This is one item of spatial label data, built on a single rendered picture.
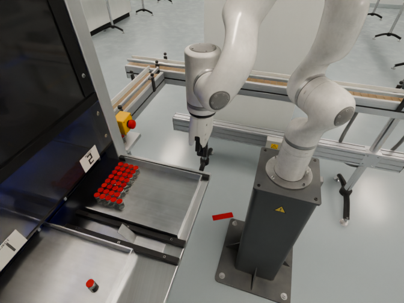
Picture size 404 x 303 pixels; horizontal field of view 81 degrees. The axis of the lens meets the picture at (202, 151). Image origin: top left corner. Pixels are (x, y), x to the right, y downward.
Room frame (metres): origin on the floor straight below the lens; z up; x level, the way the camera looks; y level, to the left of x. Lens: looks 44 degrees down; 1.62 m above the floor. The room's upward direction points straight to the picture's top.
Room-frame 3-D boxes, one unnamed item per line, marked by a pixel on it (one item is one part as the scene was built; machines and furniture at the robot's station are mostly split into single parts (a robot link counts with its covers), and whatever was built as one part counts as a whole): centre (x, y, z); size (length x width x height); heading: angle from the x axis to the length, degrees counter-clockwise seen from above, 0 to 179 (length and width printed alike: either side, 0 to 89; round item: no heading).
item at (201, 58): (0.54, 0.00, 1.35); 0.09 x 0.08 x 0.13; 19
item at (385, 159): (1.30, -0.55, 0.49); 1.60 x 0.08 x 0.12; 73
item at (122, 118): (0.84, 0.35, 1.00); 0.08 x 0.07 x 0.07; 73
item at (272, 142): (1.25, -0.51, 0.50); 0.12 x 0.05 x 0.09; 73
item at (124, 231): (0.35, 0.19, 0.91); 0.14 x 0.03 x 0.06; 74
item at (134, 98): (1.15, 0.40, 0.92); 0.69 x 0.16 x 0.16; 163
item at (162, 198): (0.53, 0.20, 0.90); 0.34 x 0.26 x 0.04; 73
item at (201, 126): (0.54, 0.00, 1.21); 0.10 x 0.08 x 0.11; 163
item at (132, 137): (0.86, 0.39, 0.87); 0.14 x 0.13 x 0.02; 73
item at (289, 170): (0.67, -0.36, 0.95); 0.19 x 0.19 x 0.18
